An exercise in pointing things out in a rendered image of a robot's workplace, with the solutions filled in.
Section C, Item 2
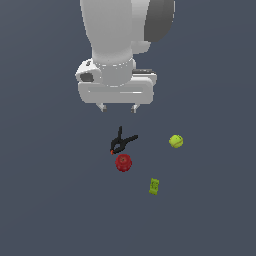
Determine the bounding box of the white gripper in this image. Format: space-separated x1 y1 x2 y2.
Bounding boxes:
77 68 158 114

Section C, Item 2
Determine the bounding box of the black spring clamp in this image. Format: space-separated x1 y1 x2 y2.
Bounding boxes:
109 125 139 156

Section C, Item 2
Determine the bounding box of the red apple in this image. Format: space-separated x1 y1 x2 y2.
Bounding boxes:
115 153 133 173

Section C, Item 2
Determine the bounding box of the yellow-green tennis ball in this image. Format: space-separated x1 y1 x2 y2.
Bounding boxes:
168 134 184 149

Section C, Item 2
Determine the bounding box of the green rectangular block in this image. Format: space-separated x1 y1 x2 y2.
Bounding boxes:
148 177 160 196

